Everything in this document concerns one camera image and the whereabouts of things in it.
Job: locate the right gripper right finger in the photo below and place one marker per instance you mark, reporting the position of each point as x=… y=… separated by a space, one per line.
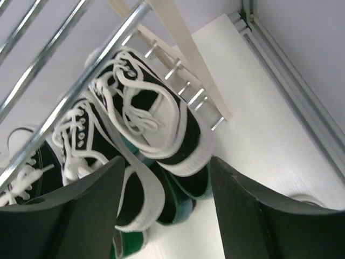
x=257 y=222

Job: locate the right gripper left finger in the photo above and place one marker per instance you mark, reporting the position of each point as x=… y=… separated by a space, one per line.
x=75 y=221

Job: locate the green loafer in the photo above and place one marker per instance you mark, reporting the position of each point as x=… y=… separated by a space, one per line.
x=198 y=186
x=178 y=206

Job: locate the black white sneaker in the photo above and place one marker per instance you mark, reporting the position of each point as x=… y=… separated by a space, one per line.
x=146 y=110
x=107 y=151

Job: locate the black canvas sneaker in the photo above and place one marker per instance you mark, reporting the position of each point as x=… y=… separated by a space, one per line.
x=40 y=175

